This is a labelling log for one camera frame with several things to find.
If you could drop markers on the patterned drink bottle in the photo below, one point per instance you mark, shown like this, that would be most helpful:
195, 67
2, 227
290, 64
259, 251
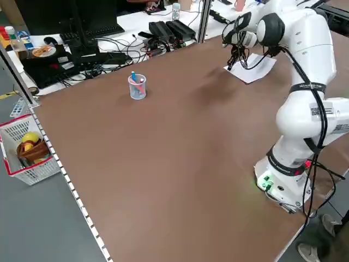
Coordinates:
176, 11

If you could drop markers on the blue carton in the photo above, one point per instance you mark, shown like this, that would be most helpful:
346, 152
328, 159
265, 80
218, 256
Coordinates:
24, 36

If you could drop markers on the black power supply unit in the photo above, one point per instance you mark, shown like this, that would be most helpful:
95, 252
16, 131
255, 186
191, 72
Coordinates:
181, 28
161, 30

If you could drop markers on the white capped bottle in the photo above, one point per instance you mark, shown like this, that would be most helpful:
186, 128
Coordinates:
9, 31

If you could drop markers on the black flat case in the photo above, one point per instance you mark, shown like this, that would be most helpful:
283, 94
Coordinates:
49, 73

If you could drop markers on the yellow fruit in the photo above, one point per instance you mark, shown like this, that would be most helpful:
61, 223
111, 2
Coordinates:
30, 136

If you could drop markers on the clear plastic pen cup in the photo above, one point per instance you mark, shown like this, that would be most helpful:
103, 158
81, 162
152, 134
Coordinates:
137, 94

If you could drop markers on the black monitor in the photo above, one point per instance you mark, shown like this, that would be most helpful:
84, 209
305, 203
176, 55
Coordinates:
41, 13

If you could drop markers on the aluminium frame post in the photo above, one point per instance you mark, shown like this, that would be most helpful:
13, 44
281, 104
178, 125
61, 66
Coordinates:
204, 19

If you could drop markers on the white desk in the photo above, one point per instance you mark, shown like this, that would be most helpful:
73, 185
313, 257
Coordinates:
136, 20

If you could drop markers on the blue pen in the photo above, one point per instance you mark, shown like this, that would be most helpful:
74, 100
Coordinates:
133, 75

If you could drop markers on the pink pen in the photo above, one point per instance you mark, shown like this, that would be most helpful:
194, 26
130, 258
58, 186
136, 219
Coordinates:
141, 83

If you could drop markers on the black keyboard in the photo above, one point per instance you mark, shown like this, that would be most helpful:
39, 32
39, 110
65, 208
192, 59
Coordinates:
109, 29

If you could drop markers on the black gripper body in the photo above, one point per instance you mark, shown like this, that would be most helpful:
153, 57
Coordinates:
237, 50

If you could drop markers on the white A4 paper sheet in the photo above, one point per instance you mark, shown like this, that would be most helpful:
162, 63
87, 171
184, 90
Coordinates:
256, 69

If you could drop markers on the white basket with red rim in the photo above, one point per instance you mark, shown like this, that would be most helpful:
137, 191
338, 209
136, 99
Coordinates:
30, 170

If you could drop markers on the orange printed disc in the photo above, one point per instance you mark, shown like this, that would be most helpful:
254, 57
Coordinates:
42, 51

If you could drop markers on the person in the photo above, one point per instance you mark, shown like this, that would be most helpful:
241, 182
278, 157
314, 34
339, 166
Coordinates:
308, 251

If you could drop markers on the black power strip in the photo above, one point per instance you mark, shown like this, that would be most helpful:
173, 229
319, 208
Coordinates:
218, 16

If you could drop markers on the pink cup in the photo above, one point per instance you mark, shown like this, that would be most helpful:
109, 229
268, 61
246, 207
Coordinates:
239, 5

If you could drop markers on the tape roll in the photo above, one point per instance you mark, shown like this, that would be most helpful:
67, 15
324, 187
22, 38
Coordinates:
32, 90

